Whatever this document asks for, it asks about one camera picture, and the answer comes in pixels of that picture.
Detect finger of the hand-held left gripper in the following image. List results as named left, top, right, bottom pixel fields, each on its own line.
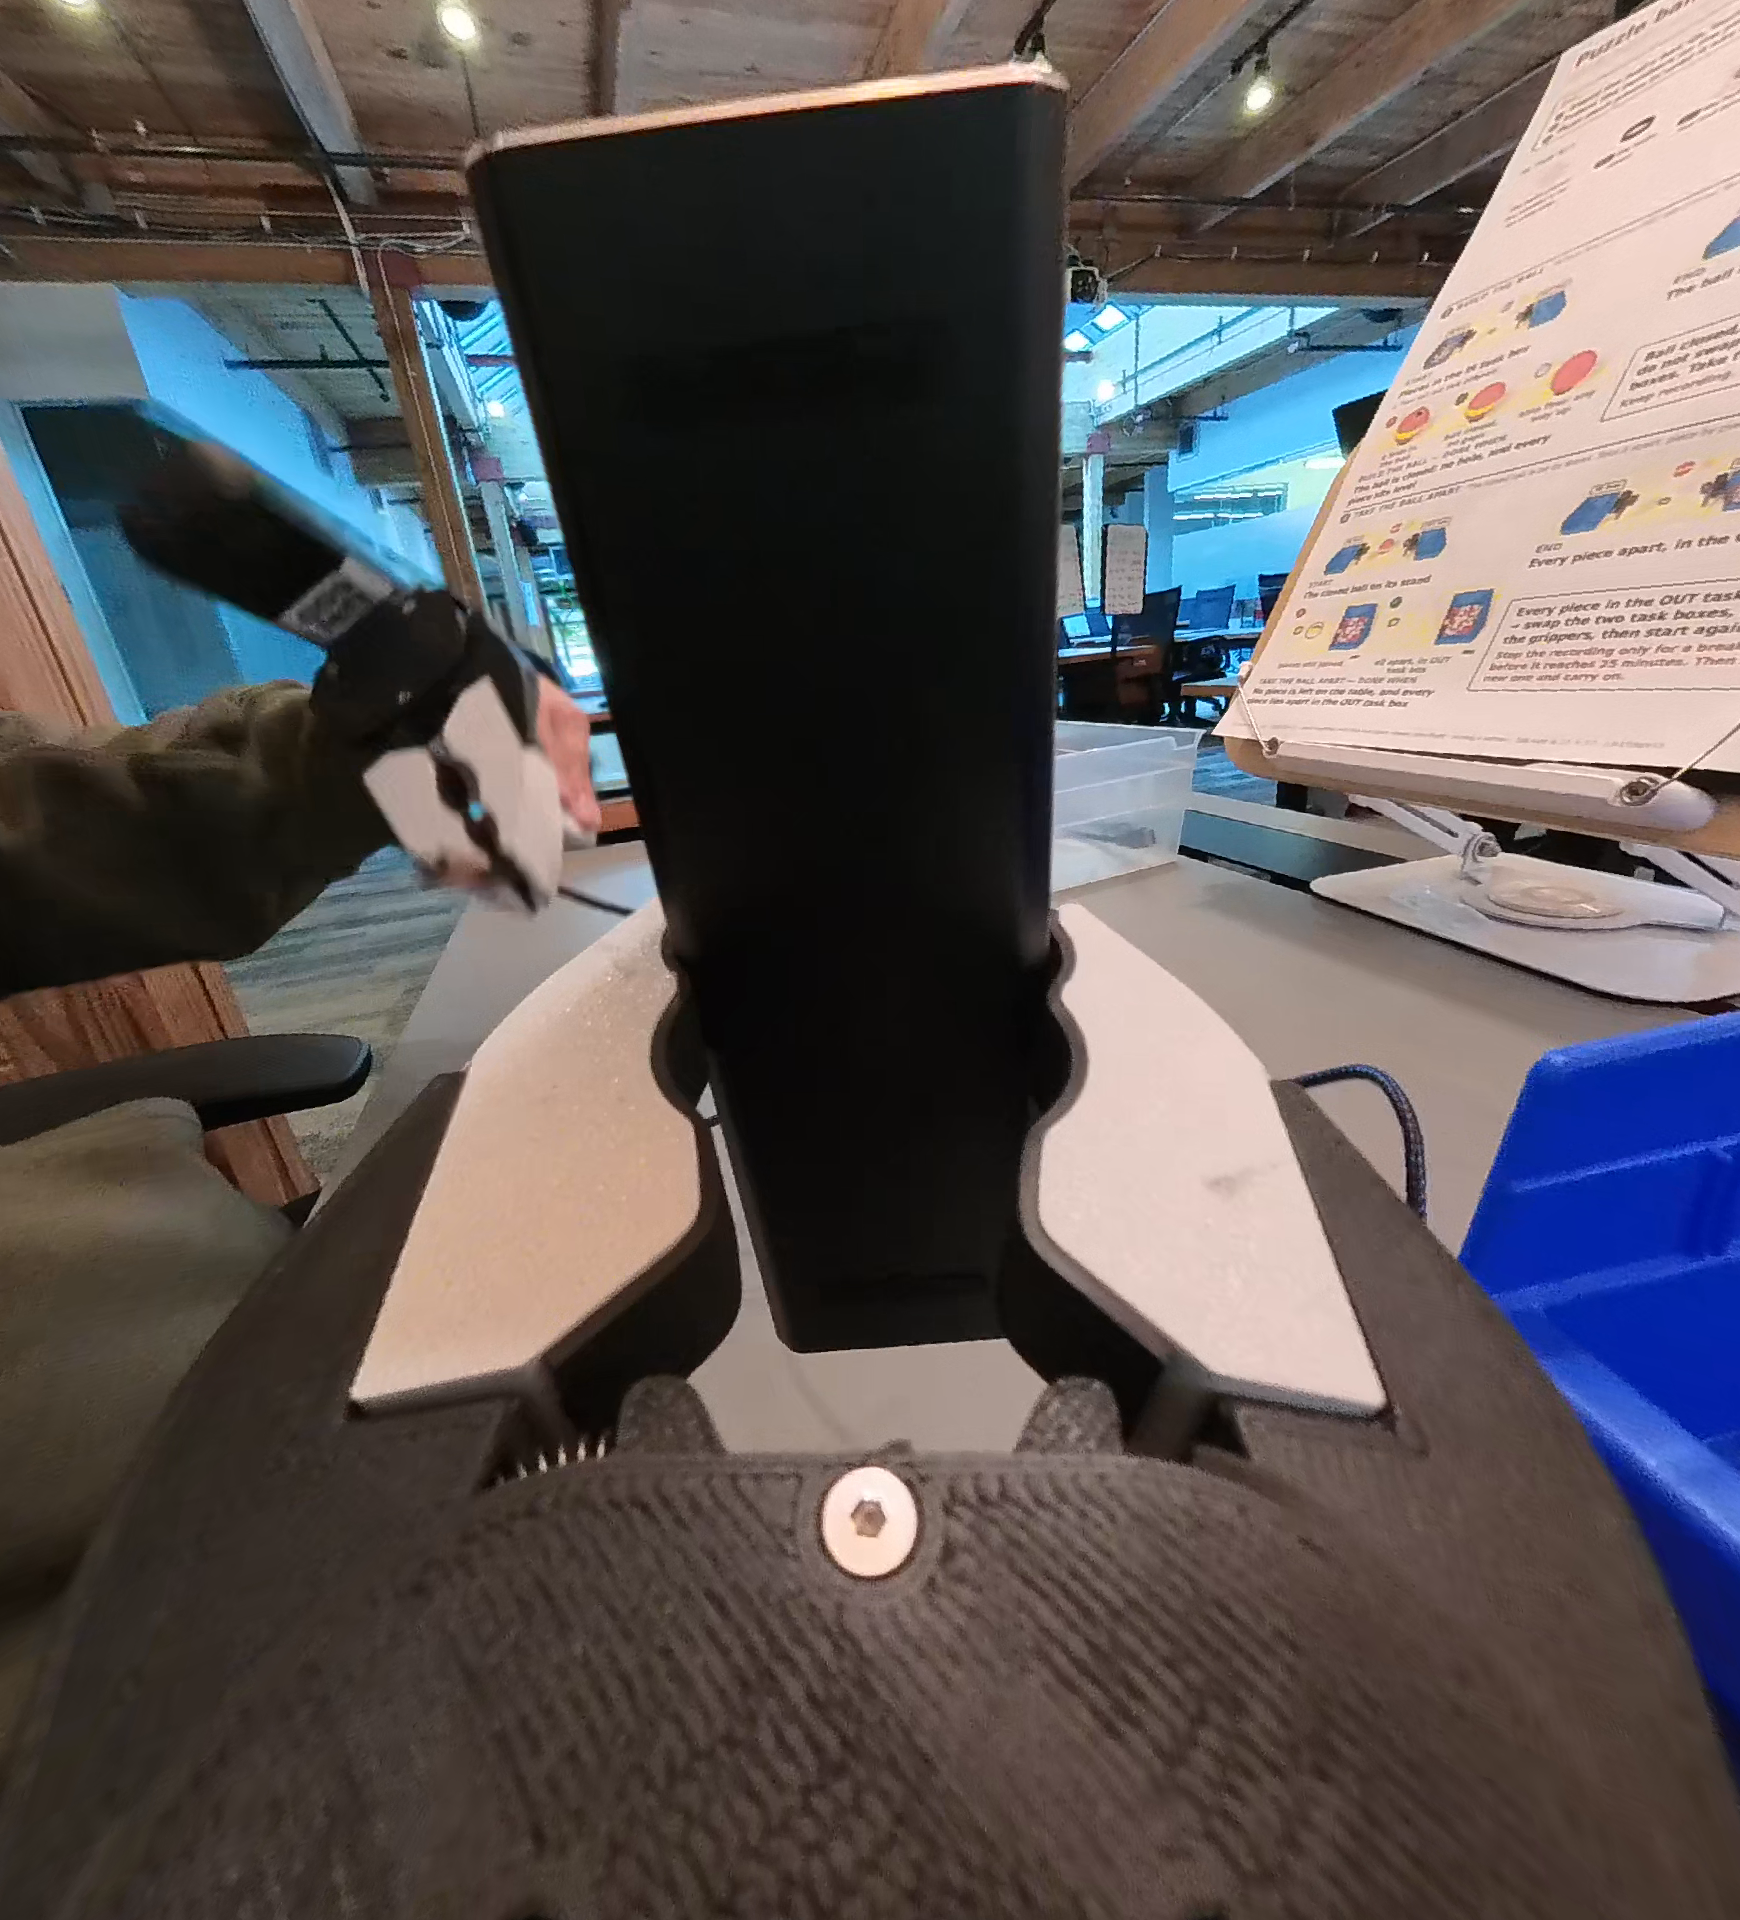
left=363, top=739, right=497, bottom=894
left=438, top=689, right=568, bottom=914

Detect black office chair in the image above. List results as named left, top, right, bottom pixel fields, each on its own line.
left=0, top=1032, right=376, bottom=1149

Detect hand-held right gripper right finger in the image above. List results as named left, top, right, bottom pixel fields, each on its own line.
left=999, top=900, right=1392, bottom=1460

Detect person's left forearm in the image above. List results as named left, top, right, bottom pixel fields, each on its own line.
left=0, top=681, right=415, bottom=1028

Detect grey desk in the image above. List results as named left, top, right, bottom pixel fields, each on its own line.
left=319, top=831, right=1740, bottom=1454

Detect blue plastic bin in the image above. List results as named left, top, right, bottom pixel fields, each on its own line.
left=1459, top=994, right=1740, bottom=1920

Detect clear plastic bin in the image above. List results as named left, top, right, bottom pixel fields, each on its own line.
left=1052, top=720, right=1205, bottom=898

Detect black USB hub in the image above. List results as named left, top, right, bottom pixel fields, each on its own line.
left=466, top=61, right=1070, bottom=1354

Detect printed instruction sheet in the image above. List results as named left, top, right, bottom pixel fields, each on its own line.
left=1214, top=0, right=1740, bottom=781

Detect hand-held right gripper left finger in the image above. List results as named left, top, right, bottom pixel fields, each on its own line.
left=349, top=904, right=740, bottom=1469

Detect instruction sheet on stand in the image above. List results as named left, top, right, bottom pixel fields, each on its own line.
left=1214, top=0, right=1740, bottom=1011

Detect person's left hand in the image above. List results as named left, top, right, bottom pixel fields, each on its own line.
left=532, top=676, right=605, bottom=839

